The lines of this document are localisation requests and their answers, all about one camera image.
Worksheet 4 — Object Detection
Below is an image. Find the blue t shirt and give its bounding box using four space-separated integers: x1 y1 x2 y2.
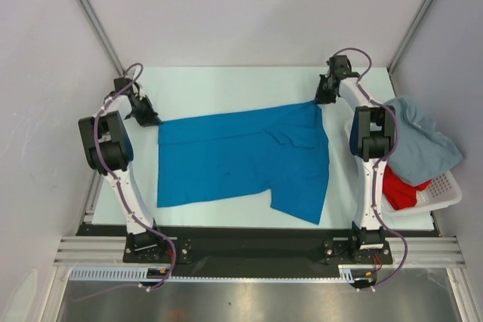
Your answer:
157 101 330 224

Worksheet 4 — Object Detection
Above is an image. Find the grey t shirt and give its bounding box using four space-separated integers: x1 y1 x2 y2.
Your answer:
386 95 463 186

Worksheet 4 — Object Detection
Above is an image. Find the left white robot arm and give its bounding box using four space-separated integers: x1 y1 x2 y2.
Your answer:
78 76 167 262

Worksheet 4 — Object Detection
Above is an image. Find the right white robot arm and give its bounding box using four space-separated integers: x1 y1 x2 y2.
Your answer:
314 48 398 265

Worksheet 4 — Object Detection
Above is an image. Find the red t shirt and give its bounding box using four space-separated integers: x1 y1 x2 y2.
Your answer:
383 167 431 210

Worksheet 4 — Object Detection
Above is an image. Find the white plastic basket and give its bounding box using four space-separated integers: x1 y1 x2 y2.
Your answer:
343 120 463 219

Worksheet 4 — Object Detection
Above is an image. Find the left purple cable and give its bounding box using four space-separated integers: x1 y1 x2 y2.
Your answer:
71 62 180 302

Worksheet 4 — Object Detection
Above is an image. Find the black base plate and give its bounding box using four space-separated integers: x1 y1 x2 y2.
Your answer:
75 223 442 280

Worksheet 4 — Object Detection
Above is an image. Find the right aluminium frame post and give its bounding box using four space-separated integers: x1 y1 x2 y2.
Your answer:
386 0 436 76

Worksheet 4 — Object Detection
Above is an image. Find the aluminium frame post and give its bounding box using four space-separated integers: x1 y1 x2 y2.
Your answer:
386 0 436 76
76 0 125 76

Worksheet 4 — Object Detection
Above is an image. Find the left aluminium frame post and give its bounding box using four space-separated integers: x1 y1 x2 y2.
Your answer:
76 0 125 76

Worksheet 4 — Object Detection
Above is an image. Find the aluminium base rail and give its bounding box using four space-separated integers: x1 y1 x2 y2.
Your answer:
54 237 466 268

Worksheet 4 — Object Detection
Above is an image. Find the white slotted cable duct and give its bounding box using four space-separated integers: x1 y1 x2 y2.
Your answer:
69 265 377 284

